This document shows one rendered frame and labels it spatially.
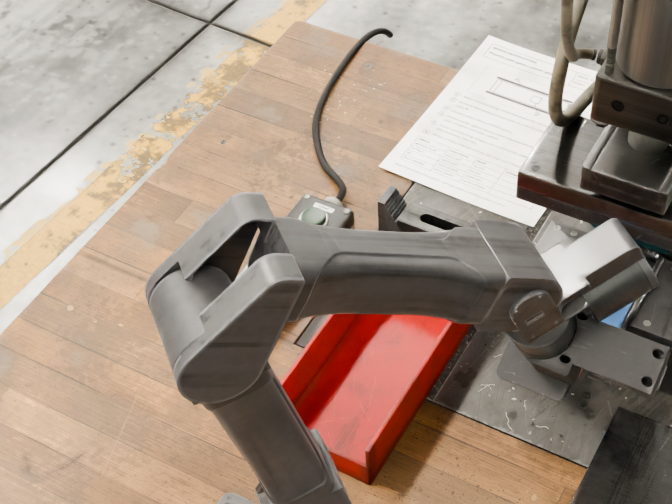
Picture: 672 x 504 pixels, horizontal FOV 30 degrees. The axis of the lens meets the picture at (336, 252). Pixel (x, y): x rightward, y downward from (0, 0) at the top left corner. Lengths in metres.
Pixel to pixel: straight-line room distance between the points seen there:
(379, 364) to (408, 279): 0.44
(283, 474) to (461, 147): 0.66
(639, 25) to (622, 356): 0.27
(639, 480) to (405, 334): 0.30
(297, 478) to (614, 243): 0.32
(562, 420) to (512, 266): 0.38
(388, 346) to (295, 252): 0.51
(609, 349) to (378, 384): 0.33
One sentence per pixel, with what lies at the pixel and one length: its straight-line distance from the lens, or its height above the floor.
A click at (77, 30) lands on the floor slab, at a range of 3.38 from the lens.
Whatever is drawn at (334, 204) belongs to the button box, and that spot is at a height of 0.93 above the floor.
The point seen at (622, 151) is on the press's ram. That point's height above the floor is 1.18.
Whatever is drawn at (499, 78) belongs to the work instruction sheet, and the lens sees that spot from 1.68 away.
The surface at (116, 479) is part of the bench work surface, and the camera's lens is 1.30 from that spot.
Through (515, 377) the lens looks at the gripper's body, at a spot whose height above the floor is 1.06.
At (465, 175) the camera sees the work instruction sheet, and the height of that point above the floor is 0.90.
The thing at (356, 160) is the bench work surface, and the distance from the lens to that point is 1.57.
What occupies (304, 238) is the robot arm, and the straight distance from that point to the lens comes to 0.88.
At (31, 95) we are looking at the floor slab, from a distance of 3.21.
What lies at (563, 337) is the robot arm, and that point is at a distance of 1.05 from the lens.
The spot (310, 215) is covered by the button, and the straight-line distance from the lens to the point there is 1.45.
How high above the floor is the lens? 1.97
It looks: 47 degrees down
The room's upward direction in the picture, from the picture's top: 4 degrees counter-clockwise
